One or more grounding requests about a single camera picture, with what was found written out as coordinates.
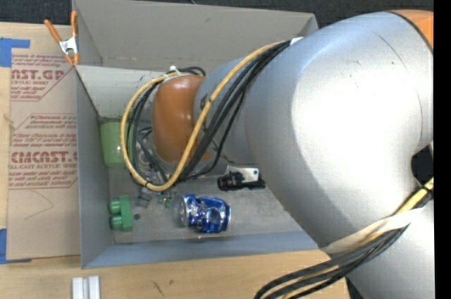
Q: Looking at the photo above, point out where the black cylinder on white bracket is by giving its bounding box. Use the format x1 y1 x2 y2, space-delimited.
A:
217 164 266 192

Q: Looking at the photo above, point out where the crushed blue drink can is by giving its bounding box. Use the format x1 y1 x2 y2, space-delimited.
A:
177 193 232 235

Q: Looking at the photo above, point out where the grey metal bin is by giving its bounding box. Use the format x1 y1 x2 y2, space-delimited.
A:
71 0 320 270

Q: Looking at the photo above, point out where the green two-stud toy brick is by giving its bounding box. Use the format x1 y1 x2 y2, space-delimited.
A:
107 195 135 233

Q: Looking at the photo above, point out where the light green cup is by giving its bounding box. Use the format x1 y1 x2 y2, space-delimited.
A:
99 121 135 170

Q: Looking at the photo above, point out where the brown cardboard board red print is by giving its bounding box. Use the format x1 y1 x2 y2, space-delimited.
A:
0 21 82 262

